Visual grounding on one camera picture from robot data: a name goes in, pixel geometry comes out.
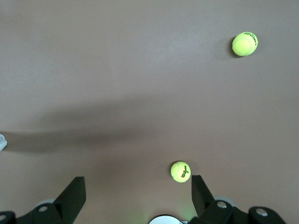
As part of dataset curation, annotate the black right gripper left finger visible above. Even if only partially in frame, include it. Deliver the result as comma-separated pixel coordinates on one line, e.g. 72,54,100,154
0,176,87,224

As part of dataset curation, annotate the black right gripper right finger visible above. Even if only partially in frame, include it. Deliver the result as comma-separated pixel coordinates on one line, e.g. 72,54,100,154
188,175,287,224

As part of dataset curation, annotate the white tennis ball can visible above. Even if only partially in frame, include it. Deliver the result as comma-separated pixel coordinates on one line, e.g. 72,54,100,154
0,133,8,152

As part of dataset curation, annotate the yellow Wilson tennis ball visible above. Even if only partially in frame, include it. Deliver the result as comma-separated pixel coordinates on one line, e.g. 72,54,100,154
170,161,192,183

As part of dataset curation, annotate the yellow Head tennis ball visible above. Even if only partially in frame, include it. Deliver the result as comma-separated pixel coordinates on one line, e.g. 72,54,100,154
231,31,260,57

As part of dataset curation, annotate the brown table mat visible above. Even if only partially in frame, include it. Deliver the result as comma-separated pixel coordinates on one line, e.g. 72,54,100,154
0,0,299,224

